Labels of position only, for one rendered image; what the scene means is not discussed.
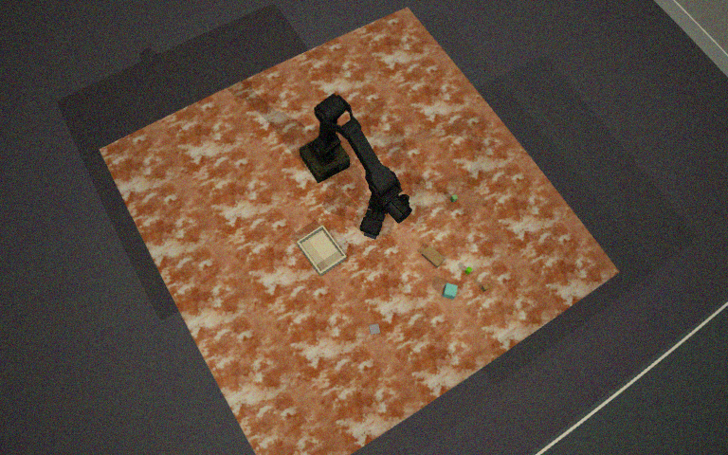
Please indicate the beige square tray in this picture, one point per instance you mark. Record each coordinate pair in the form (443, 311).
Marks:
(321, 250)

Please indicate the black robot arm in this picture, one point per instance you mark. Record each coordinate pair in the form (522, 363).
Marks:
(379, 177)

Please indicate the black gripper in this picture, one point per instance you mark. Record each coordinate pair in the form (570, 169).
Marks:
(374, 217)

